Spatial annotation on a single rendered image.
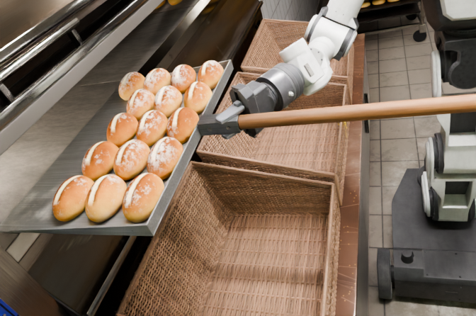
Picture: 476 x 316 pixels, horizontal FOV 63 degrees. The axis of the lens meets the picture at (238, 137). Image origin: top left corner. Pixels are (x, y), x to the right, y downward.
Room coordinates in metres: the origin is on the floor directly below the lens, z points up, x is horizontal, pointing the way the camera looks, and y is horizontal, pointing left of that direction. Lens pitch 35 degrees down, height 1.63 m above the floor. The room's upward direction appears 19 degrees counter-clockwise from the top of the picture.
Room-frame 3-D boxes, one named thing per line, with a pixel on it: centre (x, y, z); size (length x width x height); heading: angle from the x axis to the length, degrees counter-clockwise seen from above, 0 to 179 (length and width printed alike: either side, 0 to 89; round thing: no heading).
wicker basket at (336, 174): (1.25, -0.18, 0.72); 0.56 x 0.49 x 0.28; 153
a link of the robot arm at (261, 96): (0.73, -0.08, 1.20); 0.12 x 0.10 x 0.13; 120
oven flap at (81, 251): (1.36, 0.07, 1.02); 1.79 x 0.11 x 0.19; 153
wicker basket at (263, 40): (1.79, -0.45, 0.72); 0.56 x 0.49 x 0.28; 154
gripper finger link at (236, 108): (0.68, 0.00, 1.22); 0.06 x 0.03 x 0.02; 120
